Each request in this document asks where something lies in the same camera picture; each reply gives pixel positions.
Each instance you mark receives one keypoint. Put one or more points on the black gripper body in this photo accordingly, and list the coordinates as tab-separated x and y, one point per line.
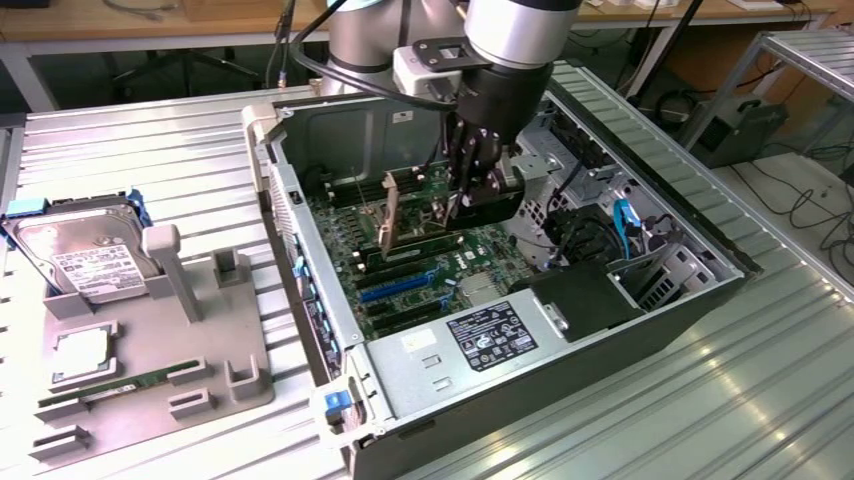
503	97

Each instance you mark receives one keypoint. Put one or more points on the green graphics card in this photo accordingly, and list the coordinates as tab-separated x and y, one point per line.
390	215

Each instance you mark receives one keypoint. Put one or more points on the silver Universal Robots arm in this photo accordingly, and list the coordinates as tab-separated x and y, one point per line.
514	30

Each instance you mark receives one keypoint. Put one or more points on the black RAM slots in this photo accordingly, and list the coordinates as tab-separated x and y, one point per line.
347	190

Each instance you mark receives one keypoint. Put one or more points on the silver chipset heatsink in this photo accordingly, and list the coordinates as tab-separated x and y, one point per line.
481	290

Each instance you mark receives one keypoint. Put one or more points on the green motherboard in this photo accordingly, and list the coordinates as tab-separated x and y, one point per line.
427	280

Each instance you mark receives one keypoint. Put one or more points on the black expansion slot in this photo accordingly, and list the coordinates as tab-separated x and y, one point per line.
387	274
400	316

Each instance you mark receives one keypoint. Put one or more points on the blue expansion slot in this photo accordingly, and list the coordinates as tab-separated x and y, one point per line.
395	289

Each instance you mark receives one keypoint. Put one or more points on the black plastic air shroud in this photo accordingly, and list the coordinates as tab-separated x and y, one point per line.
581	300

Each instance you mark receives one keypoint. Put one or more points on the black box device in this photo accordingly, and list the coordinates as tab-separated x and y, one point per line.
741	132

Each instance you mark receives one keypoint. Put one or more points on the silver power supply unit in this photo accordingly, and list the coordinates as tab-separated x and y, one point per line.
460	355

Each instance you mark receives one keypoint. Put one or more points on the open PC case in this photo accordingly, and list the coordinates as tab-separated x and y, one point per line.
667	310

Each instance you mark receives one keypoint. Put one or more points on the black chair base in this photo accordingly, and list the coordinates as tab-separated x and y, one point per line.
180	67

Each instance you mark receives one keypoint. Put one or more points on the wooden desk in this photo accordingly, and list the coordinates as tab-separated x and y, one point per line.
200	25

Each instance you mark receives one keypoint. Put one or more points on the blue case latch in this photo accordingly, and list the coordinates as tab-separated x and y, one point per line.
335	404

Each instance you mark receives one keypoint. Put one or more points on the grey parts rack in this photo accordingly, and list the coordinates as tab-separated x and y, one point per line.
174	350

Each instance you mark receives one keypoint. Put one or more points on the hard disk with blue caddy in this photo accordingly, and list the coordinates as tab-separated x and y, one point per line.
74	250

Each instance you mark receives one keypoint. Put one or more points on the silver CPU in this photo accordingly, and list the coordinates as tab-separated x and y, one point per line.
82	354

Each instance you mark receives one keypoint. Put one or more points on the green RAM stick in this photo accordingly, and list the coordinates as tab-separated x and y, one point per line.
114	386

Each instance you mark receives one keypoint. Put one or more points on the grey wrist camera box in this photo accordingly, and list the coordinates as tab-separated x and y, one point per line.
420	70

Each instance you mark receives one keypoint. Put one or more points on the aluminium frame rack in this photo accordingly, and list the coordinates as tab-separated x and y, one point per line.
801	55

